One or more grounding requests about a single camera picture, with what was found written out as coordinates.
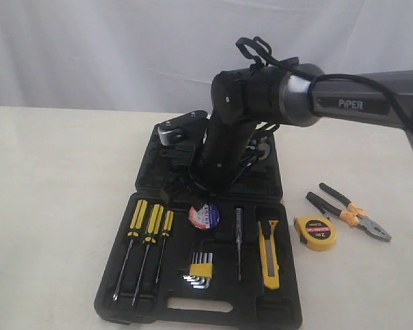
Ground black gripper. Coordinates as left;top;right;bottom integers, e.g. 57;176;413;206
161;151;254;203

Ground black electrical tape roll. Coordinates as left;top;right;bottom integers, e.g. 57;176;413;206
188;204;220;230

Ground yellow black utility knife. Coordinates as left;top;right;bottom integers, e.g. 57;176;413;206
258;220;280;289

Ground yellow tape measure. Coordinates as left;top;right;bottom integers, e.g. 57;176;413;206
293;217;337;252

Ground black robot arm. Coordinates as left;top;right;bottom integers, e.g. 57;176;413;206
158;63;413;204

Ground black plastic tool case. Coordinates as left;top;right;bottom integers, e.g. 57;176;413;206
94;131;302;329

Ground small yellow black screwdriver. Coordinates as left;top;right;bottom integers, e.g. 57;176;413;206
155;210;174;285

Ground middle yellow black screwdriver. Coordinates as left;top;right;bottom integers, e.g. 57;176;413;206
131;204;164;307

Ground large yellow black screwdriver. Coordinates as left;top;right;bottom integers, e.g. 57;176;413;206
112;199;148;302

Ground hex key set yellow holder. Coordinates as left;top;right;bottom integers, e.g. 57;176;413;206
182;252;213;290

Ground black yellow combination pliers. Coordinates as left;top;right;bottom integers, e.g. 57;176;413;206
306;182;392;242

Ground white backdrop cloth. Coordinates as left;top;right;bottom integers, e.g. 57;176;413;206
0;1;413;112

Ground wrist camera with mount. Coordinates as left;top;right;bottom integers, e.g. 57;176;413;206
157;110;209;155

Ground clear handle tester screwdriver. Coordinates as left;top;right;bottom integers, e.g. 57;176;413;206
235;208;243;281

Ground claw hammer black handle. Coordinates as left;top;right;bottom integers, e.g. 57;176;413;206
246;137;271;163

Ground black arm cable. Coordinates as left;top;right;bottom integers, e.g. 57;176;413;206
235;36;413;145

